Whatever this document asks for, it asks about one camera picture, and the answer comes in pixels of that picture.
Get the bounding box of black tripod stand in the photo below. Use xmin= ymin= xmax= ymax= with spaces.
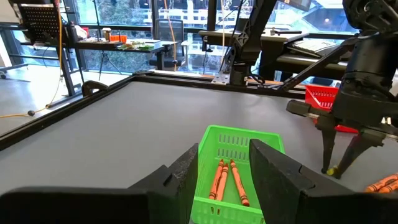
xmin=93 ymin=0 xmax=123 ymax=82

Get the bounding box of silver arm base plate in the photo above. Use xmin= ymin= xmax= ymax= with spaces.
xmin=211 ymin=72 xmax=231 ymax=85

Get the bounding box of yellow white extension cable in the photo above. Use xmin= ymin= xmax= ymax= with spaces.
xmin=163 ymin=0 xmax=178 ymax=72

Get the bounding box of green plastic basket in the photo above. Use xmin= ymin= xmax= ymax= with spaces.
xmin=190 ymin=124 xmax=285 ymax=224

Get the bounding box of dark monitor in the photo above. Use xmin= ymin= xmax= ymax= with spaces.
xmin=277 ymin=0 xmax=313 ymax=12

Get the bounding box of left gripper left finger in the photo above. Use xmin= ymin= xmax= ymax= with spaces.
xmin=0 ymin=142 xmax=200 ymax=224

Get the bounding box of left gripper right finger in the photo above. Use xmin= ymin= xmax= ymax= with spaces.
xmin=249 ymin=138 xmax=398 ymax=224

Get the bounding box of black office desk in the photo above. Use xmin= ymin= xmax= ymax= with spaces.
xmin=73 ymin=39 xmax=180 ymax=72

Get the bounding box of white keyboard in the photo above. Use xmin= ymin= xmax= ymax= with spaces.
xmin=287 ymin=39 xmax=340 ymax=56

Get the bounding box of yellow hanging cable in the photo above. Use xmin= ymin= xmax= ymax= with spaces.
xmin=0 ymin=0 xmax=65 ymax=119

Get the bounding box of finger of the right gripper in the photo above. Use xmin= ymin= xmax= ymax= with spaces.
xmin=334 ymin=131 xmax=386 ymax=180
xmin=316 ymin=119 xmax=339 ymax=174

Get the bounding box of black frame clamp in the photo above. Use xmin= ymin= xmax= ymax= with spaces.
xmin=81 ymin=80 xmax=109 ymax=97

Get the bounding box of white plastic bag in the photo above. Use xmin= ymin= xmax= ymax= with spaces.
xmin=73 ymin=24 xmax=90 ymax=40

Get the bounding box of black diagonal strut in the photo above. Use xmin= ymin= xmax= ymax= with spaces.
xmin=278 ymin=43 xmax=357 ymax=91

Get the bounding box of small red container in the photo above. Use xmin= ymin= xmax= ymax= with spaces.
xmin=108 ymin=34 xmax=128 ymax=44

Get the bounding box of red plastic basket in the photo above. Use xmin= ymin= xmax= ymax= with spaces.
xmin=304 ymin=84 xmax=359 ymax=134

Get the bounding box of dark standing desk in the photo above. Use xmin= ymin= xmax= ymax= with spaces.
xmin=198 ymin=28 xmax=349 ymax=82

